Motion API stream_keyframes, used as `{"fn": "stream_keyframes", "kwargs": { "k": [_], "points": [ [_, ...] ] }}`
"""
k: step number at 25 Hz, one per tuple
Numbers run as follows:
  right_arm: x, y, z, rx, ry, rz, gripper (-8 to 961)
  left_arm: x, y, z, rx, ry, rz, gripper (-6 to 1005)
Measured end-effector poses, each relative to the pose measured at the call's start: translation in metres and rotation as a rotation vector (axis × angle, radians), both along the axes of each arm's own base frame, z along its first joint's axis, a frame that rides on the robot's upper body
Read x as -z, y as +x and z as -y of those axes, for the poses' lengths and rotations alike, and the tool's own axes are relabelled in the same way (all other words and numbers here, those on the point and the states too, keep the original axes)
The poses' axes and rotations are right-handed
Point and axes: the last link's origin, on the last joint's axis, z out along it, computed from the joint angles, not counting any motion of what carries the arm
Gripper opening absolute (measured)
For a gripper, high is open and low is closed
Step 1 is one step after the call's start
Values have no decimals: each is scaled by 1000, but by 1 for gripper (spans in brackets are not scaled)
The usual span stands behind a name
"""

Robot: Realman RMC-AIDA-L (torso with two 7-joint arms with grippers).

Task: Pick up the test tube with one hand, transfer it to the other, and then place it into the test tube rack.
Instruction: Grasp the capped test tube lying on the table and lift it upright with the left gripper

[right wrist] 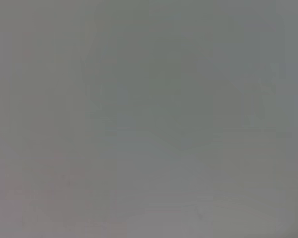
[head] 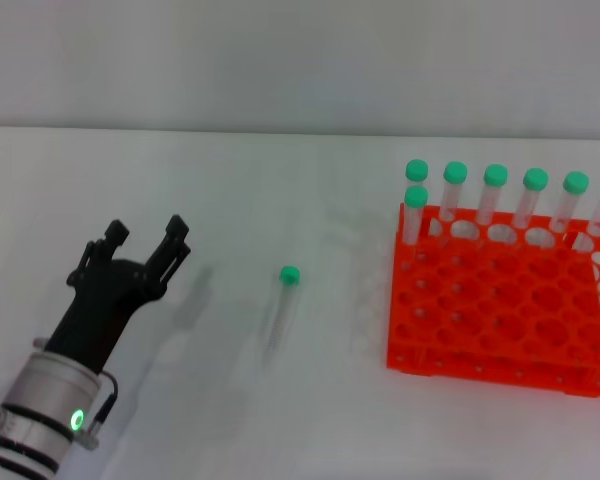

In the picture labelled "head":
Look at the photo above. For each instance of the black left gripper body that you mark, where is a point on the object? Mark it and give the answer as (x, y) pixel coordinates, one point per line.
(100, 300)

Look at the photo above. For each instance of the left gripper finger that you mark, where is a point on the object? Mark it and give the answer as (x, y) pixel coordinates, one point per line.
(100, 247)
(172, 250)

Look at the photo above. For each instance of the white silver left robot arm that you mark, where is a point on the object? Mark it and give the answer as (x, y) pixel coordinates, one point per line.
(45, 395)

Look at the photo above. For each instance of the orange test tube rack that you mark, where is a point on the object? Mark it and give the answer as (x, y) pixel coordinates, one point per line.
(500, 320)

